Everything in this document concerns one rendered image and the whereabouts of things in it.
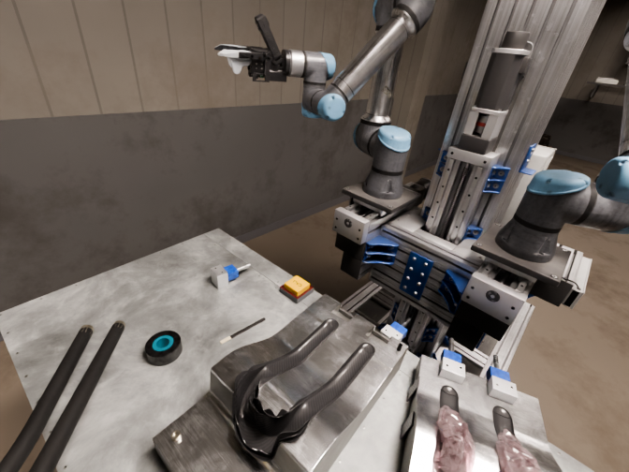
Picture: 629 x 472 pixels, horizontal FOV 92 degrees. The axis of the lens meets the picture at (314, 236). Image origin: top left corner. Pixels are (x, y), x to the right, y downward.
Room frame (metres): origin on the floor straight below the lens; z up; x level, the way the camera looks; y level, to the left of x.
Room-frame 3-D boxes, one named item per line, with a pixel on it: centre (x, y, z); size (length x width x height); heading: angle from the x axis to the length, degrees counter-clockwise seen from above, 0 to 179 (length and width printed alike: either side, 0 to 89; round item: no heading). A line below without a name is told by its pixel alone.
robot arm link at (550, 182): (0.79, -0.63, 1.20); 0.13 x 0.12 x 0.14; 76
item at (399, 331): (0.61, -0.27, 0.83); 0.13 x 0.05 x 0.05; 139
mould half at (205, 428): (0.38, 0.00, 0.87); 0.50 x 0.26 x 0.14; 143
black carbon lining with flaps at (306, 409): (0.39, -0.02, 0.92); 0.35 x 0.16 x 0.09; 143
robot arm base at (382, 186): (1.11, -0.24, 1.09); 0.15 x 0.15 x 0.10
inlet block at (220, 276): (0.78, 0.26, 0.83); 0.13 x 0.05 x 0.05; 135
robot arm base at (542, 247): (0.79, -0.62, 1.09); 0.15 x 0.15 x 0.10
